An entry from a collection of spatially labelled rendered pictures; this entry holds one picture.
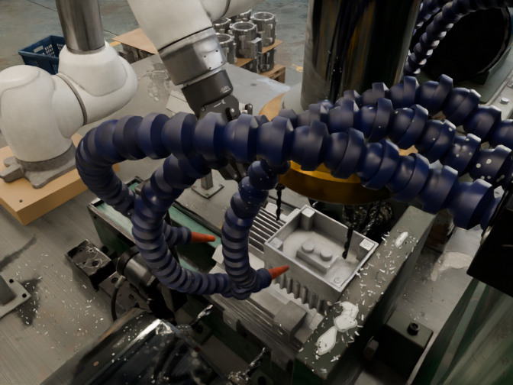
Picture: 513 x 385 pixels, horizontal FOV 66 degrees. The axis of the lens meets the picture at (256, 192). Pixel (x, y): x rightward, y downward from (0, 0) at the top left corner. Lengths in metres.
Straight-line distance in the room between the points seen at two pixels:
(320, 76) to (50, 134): 0.91
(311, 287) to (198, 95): 0.32
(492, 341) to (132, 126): 0.21
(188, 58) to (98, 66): 0.62
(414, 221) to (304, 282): 0.19
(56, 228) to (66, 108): 0.32
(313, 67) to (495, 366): 0.25
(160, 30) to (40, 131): 0.63
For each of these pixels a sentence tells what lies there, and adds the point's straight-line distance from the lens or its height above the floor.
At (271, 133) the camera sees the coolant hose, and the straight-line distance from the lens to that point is 0.17.
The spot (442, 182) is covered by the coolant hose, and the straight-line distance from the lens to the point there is 0.18.
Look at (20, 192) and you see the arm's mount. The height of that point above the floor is 0.85.
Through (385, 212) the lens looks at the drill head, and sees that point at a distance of 0.71.
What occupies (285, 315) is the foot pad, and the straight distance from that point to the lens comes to 0.55.
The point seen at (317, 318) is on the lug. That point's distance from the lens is 0.54.
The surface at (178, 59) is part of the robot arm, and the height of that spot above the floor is 1.32.
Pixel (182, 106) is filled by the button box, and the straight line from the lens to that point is 1.00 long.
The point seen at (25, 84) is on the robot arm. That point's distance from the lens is 1.13.
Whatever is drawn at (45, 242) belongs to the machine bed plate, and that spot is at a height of 0.80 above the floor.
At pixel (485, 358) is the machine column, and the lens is 0.25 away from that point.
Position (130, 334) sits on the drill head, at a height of 1.16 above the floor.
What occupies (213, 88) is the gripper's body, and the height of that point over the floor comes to 1.28.
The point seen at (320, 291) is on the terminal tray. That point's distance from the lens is 0.52.
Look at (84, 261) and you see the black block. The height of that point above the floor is 0.86.
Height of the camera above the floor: 1.55
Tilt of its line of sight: 42 degrees down
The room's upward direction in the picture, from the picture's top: straight up
